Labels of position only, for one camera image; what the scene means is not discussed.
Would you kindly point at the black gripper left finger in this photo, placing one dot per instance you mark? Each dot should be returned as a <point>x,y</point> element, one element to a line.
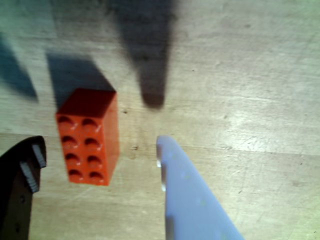
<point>15,180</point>

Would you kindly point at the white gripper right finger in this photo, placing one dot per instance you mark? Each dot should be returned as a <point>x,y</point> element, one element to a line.
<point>187,200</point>

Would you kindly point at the red lego block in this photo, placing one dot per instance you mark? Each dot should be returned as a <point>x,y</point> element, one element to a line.
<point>87,140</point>

